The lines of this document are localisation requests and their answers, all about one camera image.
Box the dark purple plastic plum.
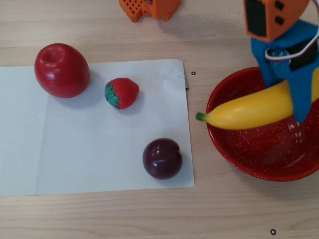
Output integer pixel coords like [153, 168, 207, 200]
[142, 137, 183, 180]

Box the red speckled bowl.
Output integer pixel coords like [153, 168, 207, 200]
[205, 66, 319, 182]

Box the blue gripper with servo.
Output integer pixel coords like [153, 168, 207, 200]
[250, 19, 319, 124]

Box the orange robot base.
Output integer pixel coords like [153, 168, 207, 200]
[119, 0, 182, 22]

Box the red plastic apple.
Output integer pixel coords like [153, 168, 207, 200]
[34, 43, 91, 99]

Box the white red servo cable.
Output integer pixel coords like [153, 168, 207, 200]
[264, 29, 319, 63]

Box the yellow plastic banana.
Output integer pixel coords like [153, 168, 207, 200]
[195, 67, 319, 130]

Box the white paper sheet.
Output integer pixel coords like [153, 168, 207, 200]
[0, 59, 195, 198]

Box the red plastic strawberry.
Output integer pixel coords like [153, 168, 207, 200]
[104, 77, 140, 110]

